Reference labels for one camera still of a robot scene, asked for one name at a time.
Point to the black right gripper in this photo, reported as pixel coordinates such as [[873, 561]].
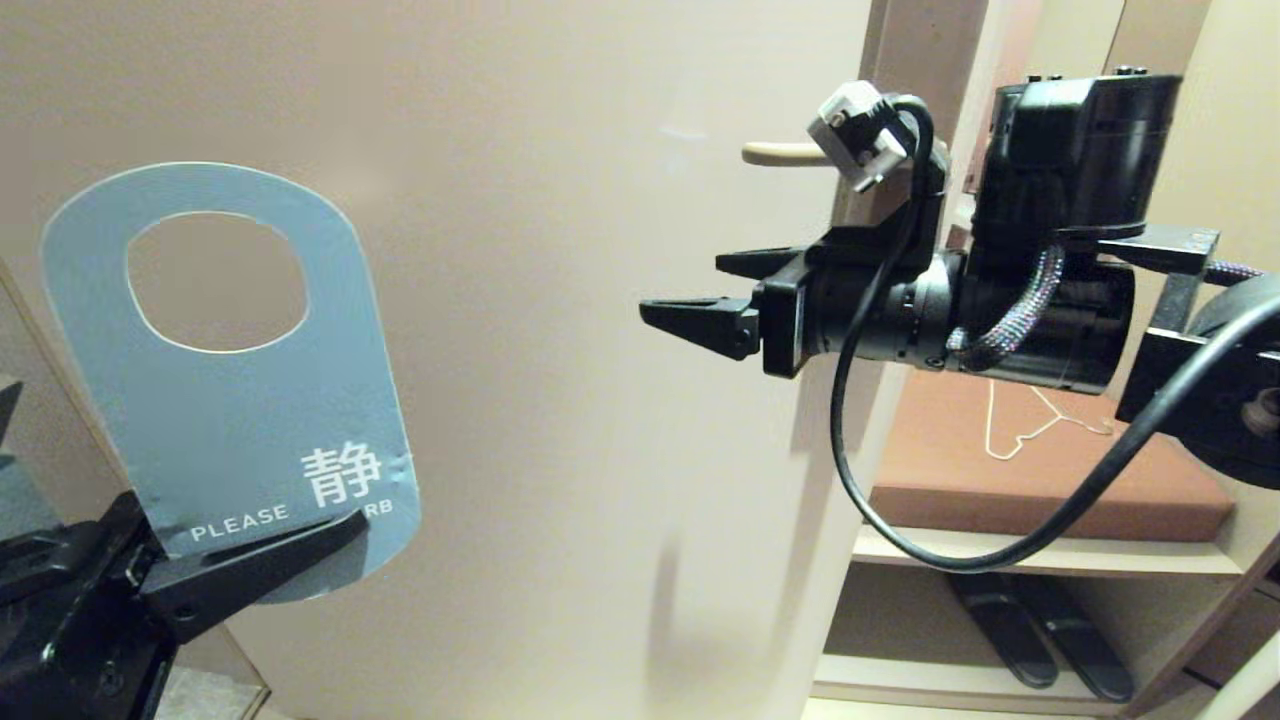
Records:
[[915, 300]]

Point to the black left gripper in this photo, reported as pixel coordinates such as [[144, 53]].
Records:
[[70, 640]]

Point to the blue do-not-disturb door sign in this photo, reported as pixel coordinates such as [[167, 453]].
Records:
[[230, 420]]

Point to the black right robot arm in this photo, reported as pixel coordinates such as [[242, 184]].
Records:
[[1080, 150]]

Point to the beige room door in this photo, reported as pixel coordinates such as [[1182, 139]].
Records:
[[550, 450]]

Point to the brown leather seat cushion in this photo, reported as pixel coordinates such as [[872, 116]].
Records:
[[950, 490]]

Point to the white low shelf board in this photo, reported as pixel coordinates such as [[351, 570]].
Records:
[[900, 685]]

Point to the dark slipper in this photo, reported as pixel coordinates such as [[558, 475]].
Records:
[[1085, 645], [1005, 630]]

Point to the white bench shelf board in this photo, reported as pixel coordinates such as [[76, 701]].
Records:
[[1100, 555]]

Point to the white slanted bar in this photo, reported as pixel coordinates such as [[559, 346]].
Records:
[[1250, 690]]

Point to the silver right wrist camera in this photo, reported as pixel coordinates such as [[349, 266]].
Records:
[[855, 130]]

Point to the taupe framed wall mirror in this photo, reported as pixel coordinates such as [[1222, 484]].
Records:
[[1080, 30]]

